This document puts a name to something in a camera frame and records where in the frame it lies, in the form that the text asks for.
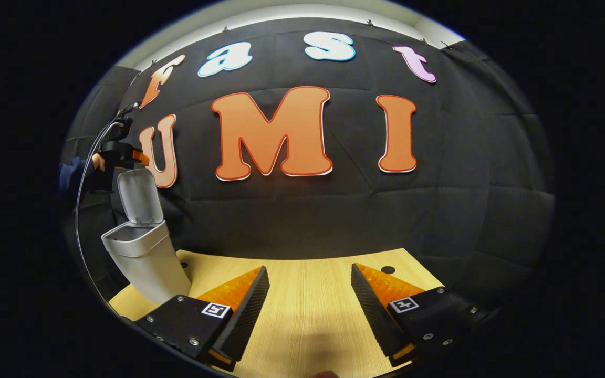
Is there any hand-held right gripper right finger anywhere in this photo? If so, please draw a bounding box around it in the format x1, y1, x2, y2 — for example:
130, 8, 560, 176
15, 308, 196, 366
350, 262, 493, 369

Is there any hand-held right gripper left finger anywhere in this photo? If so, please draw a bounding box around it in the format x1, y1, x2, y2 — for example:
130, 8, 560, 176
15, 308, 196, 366
133, 266, 271, 372

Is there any white desktop garbage bin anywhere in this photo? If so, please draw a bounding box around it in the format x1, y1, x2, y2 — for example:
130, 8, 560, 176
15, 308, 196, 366
101, 168, 192, 305

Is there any wooden desktop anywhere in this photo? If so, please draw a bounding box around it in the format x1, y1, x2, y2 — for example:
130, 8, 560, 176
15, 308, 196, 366
108, 248, 445, 378

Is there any black backdrop cloth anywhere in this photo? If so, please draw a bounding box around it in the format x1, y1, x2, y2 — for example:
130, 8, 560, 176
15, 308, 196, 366
61, 17, 556, 310

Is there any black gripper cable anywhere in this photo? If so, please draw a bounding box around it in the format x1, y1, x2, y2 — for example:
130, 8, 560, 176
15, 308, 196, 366
75, 103, 140, 308

